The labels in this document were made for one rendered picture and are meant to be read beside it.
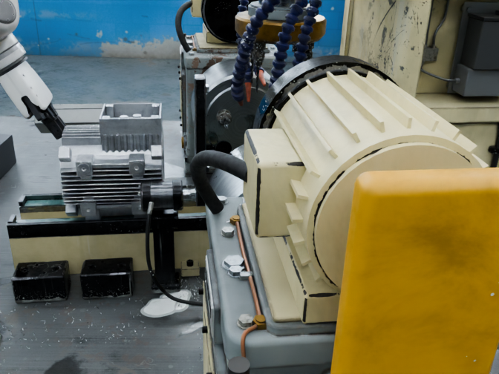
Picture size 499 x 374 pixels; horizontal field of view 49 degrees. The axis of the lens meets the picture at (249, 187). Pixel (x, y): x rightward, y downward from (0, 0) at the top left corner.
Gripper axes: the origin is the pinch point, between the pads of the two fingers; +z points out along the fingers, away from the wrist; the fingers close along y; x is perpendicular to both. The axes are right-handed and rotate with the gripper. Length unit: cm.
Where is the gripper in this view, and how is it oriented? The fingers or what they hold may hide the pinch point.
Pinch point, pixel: (58, 128)
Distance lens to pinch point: 125.3
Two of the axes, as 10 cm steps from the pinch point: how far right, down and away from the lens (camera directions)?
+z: 4.7, 7.6, 4.4
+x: 8.7, -4.8, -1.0
